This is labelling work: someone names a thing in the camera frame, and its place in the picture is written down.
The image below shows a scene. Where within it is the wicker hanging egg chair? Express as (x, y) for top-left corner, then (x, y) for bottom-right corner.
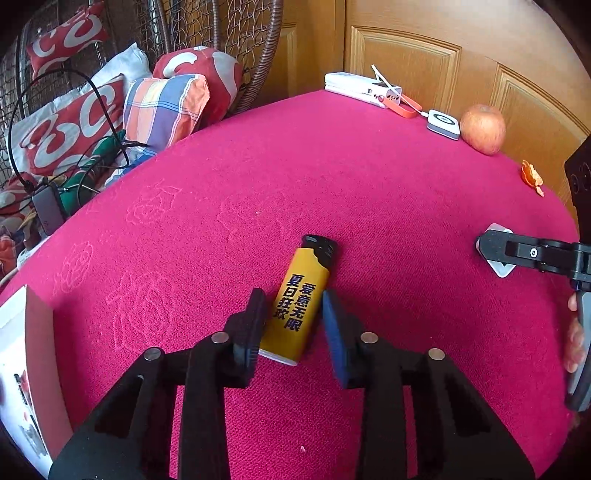
(0, 0), (285, 186)

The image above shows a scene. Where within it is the white usb charger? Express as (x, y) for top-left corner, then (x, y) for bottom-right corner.
(486, 223), (515, 278)

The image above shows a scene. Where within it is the small red headrest pillow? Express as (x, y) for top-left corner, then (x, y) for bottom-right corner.
(26, 1), (108, 79)

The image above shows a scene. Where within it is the person's right hand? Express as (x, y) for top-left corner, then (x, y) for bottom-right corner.
(563, 293), (587, 374)

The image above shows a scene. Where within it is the plaid pillow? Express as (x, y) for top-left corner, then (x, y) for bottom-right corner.
(123, 74), (211, 153)

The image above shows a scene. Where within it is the white square device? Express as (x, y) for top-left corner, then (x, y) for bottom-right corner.
(427, 109), (461, 141)

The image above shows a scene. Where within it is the green cloth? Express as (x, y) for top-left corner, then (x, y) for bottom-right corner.
(58, 130), (126, 216)

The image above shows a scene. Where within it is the black power adapter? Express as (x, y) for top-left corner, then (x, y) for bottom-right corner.
(32, 183), (68, 236)

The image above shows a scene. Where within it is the orange clip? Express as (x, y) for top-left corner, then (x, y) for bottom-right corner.
(381, 94), (423, 119)

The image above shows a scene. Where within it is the red white seat cushion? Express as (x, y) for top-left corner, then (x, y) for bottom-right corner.
(153, 45), (242, 128)

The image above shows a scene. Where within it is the yellow lighter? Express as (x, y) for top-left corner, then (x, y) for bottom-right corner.
(259, 234), (337, 366)

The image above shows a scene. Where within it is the red white square pillow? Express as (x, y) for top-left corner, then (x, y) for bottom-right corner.
(19, 75), (125, 176)

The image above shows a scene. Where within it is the white cardboard tray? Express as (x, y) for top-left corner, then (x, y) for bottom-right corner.
(1, 285), (72, 479)

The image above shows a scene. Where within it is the magenta tablecloth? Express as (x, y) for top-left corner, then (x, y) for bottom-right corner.
(2, 91), (578, 474)

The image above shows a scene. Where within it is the orange peel piece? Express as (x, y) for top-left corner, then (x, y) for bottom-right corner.
(521, 160), (545, 197)

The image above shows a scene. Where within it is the black charging cable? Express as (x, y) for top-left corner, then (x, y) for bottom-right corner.
(7, 68), (150, 204)

